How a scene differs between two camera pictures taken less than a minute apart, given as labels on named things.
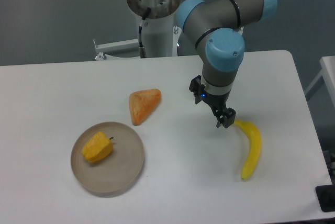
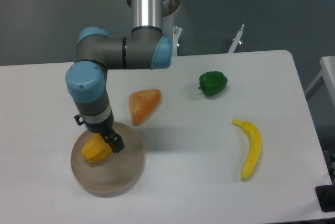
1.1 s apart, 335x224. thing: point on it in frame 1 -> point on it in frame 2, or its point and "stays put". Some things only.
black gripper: x=216 y=101 -> x=113 y=138
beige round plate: x=115 y=174 stays put
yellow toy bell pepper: x=99 y=146 stays put
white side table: x=327 y=66 stays put
